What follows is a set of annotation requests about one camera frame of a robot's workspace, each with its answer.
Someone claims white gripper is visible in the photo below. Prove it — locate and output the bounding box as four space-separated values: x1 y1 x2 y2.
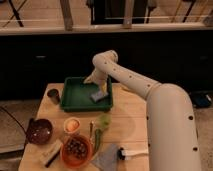
83 68 108 94

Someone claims blue grey sponge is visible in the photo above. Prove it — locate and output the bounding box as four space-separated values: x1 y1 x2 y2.
91 91 108 102

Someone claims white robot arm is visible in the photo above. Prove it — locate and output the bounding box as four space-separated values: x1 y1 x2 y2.
85 50 202 171

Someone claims green plastic tray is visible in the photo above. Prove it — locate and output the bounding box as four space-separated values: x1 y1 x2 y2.
60 77 113 112

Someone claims metal spoon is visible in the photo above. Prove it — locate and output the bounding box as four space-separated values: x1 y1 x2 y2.
89 121 94 144

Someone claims dark metal cup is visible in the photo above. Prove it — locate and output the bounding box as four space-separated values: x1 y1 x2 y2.
47 89 60 104

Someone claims small orange cup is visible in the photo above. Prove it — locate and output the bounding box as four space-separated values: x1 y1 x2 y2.
63 117 80 135

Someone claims orange bowl with nuts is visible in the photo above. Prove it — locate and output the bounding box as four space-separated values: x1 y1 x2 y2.
60 135 93 169

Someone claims dark purple bowl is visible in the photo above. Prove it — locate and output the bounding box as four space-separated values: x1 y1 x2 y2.
26 119 53 145

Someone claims grey cloth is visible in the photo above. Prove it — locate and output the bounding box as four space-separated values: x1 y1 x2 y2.
91 144 118 171

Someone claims wooden scrub brush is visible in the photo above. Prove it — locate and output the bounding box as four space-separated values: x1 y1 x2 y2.
39 139 62 167

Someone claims blue power box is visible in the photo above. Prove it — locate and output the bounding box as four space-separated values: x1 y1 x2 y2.
192 93 212 108

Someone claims black white handled tool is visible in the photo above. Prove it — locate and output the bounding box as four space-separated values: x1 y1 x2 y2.
117 147 150 161

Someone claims black cable left floor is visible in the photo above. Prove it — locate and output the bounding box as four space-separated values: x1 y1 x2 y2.
0 105 28 135

